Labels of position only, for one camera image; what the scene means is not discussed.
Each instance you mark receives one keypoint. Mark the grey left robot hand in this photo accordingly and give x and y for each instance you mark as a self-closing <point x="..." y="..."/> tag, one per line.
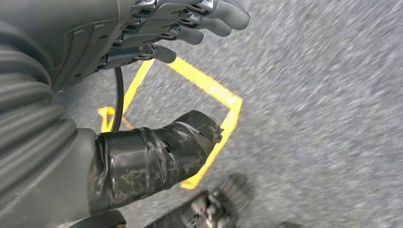
<point x="78" y="25"/>

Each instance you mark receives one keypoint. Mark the yellow floor tape with loop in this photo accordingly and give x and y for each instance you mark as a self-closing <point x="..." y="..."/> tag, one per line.
<point x="207" y="85"/>

